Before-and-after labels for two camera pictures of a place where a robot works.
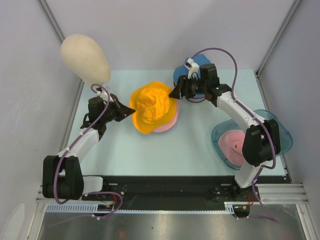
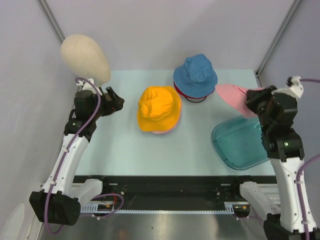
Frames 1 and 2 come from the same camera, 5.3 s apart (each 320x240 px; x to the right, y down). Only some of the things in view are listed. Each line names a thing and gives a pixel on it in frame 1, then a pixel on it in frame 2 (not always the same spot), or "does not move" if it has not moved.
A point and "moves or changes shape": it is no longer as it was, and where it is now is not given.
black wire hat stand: [196, 101] does not move
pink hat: [231, 144] to [235, 97]
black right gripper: [182, 89] to [252, 95]
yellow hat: [153, 106] moves or changes shape
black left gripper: [123, 111] to [115, 104]
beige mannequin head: [83, 55] does not move
